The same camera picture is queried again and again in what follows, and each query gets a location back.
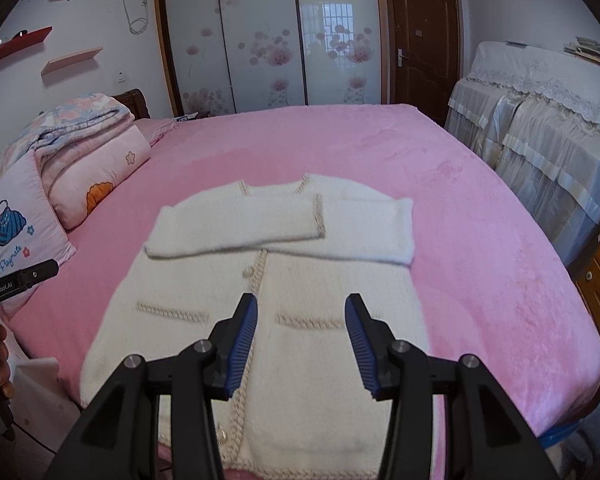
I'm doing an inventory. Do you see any pink pillow with orange flower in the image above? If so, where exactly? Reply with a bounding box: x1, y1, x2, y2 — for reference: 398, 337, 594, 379
48, 126, 150, 231

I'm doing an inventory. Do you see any pink wall shelf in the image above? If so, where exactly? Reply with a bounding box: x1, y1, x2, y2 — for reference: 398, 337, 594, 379
41, 47, 102, 77

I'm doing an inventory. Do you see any white lace covered furniture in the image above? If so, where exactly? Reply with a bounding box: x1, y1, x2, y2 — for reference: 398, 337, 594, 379
445, 41, 600, 264

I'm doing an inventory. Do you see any stack of books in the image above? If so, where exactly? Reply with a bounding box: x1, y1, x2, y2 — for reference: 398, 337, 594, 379
564, 37, 600, 66

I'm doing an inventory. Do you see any red wall shelf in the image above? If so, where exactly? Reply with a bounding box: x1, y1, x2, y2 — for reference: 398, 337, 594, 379
0, 26, 53, 62

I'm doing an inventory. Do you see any dark wooden headboard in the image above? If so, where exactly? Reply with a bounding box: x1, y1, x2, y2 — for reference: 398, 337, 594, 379
114, 89, 150, 120

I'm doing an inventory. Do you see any pink plush bed blanket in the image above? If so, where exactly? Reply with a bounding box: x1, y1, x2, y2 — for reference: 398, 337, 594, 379
0, 103, 600, 466

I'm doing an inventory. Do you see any folded floral quilt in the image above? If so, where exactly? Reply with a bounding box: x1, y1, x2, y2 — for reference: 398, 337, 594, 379
0, 92, 135, 190

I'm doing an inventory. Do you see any floral glass sliding wardrobe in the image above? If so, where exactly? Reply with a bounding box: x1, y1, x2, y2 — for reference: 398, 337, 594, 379
155, 0, 387, 116

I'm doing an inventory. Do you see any person's left hand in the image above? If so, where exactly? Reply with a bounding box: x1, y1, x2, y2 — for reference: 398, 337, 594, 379
0, 324, 15, 400

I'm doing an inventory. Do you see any white fluffy knit cardigan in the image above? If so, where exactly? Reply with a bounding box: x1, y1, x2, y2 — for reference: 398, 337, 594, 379
80, 174, 429, 479

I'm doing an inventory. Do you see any brown wooden door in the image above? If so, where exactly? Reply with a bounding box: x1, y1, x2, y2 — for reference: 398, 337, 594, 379
387, 0, 460, 126

